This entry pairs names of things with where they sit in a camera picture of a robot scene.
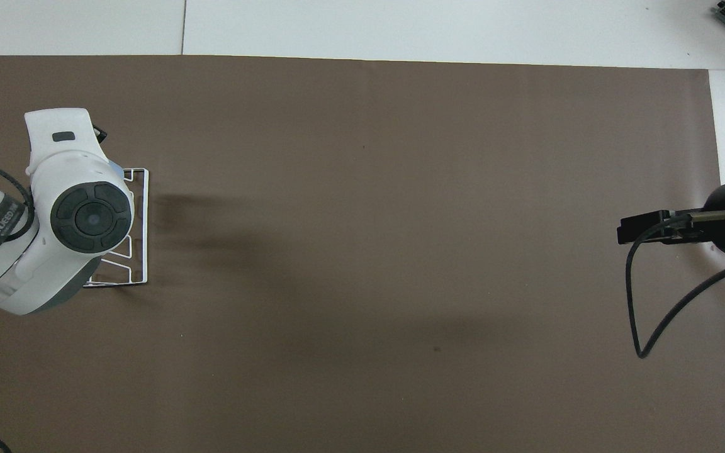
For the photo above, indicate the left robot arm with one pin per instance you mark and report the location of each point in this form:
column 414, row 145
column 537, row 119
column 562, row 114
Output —
column 73, row 176

